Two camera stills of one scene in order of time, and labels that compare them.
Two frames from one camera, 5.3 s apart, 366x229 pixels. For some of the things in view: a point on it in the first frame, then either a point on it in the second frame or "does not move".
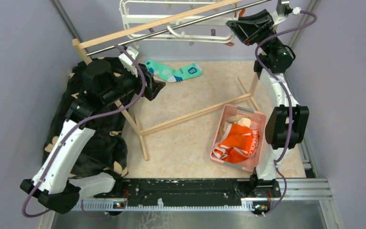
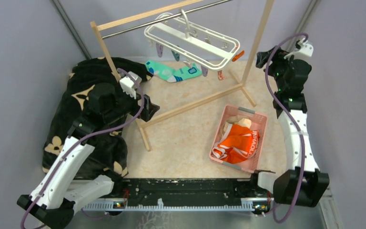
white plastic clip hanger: (167, 28) → (190, 42)
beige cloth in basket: (238, 119) does not move
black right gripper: (250, 29) → (278, 57)
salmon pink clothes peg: (229, 44) → (220, 76)
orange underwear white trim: (238, 143) does not move
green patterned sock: (171, 75) does not move
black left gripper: (152, 86) → (149, 109)
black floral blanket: (106, 151) does not move
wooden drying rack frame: (79, 43) → (241, 86)
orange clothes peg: (241, 12) → (238, 56)
